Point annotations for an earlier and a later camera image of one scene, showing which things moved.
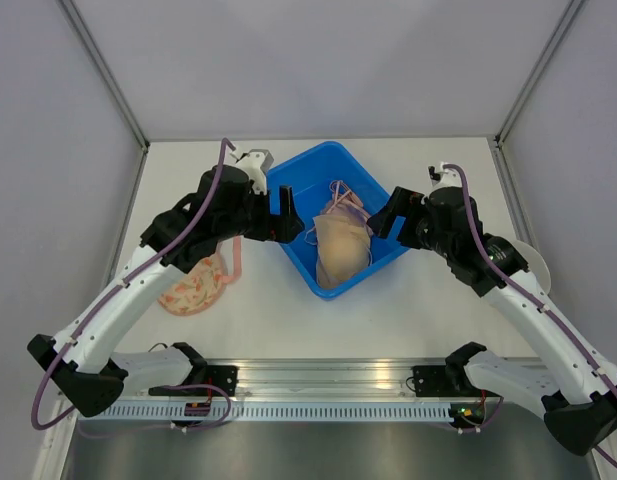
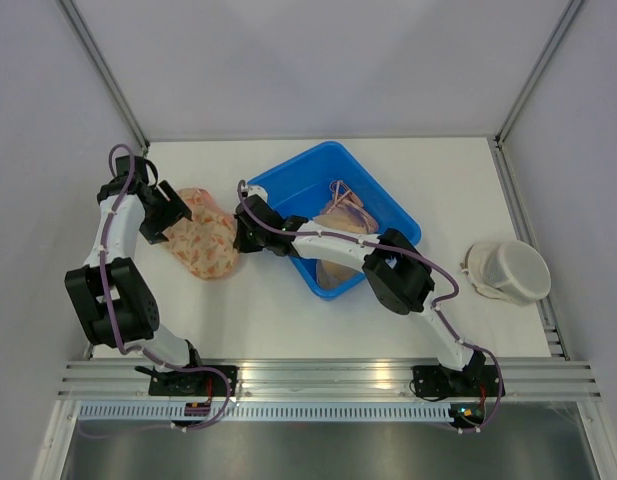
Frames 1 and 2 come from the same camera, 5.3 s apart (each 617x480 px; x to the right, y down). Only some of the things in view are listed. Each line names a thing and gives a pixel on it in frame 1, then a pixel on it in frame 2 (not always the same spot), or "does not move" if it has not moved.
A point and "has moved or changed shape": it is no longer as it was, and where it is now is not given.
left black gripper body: [252, 220] -> [162, 214]
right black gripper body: [437, 241] -> [248, 242]
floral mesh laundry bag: [205, 285] has moved or changed shape
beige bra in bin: [342, 239] does not move
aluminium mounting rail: [287, 381] does not move
